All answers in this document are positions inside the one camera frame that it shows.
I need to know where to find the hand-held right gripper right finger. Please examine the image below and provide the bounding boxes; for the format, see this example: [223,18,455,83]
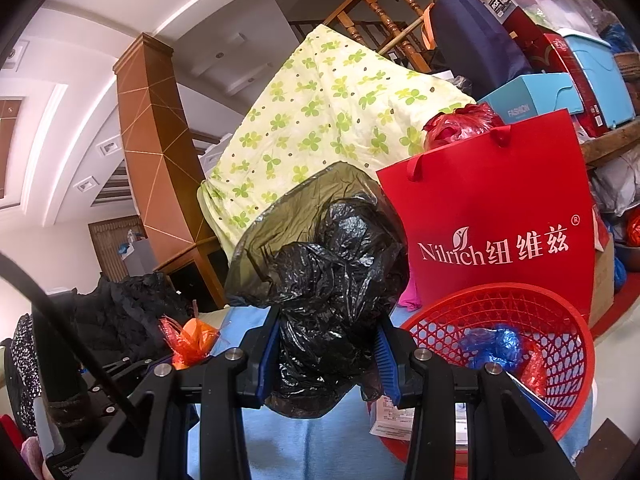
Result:
[372,317,568,480]

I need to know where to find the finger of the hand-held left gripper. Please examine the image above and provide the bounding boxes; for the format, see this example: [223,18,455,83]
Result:
[97,354,173,377]

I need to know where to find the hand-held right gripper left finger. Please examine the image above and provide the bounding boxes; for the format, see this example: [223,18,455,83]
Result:
[80,305,281,480]

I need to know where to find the white printed packet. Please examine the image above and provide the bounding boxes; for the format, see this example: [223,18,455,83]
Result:
[369,392,416,441]

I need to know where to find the orange plastic wrapper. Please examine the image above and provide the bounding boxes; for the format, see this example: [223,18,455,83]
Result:
[159,316,222,372]

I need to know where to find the black plastic bag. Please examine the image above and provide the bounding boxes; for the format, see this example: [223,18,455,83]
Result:
[224,161,412,418]

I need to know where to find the blue plastic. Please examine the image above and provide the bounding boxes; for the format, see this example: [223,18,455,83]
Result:
[459,326,523,372]

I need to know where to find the red plastic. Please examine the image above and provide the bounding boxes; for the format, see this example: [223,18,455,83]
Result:
[517,342,551,403]

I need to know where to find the blue and white box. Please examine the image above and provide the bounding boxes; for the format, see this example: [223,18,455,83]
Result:
[514,376,559,424]

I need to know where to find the red plastic basket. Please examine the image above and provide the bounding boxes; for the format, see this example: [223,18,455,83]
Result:
[370,282,597,466]

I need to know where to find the black garment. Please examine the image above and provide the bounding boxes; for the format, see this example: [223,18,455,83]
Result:
[65,272,193,366]

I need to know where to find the dark floral cloth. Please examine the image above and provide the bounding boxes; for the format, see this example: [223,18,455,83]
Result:
[10,312,43,436]

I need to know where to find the blue blanket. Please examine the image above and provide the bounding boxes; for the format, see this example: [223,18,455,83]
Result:
[187,305,593,480]

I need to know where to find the wooden door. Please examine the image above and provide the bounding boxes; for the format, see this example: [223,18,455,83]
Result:
[89,215,156,283]

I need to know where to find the red paper bag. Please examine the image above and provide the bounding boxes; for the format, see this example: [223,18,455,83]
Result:
[376,109,598,321]

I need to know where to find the wooden column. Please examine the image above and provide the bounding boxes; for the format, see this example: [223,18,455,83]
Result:
[112,32,231,306]

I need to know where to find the brown cardboard box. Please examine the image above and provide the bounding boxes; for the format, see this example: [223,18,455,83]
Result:
[590,232,617,328]

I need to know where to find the red plastic bag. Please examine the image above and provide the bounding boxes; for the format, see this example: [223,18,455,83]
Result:
[422,102,506,153]

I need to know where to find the green clover print quilt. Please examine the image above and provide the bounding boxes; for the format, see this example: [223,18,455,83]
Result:
[197,25,476,266]

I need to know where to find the grey plastic bag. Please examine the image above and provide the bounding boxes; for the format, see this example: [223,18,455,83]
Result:
[590,155,640,216]

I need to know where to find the teal cardboard box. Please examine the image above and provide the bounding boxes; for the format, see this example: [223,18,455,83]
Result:
[477,72,586,126]

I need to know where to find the wooden shelf board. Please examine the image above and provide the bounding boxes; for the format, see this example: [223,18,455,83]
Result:
[580,120,640,166]

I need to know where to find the navy bag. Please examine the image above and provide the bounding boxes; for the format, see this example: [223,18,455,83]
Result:
[429,0,533,103]

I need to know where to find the wooden stair railing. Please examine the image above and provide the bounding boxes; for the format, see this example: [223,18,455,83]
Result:
[290,0,451,73]

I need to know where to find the red patterned box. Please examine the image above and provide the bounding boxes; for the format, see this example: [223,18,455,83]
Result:
[502,7,611,138]

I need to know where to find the light blue storage bin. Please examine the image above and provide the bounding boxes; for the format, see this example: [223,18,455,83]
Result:
[557,29,636,126]

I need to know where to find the black cable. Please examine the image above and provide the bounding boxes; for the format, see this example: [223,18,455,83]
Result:
[0,254,138,418]

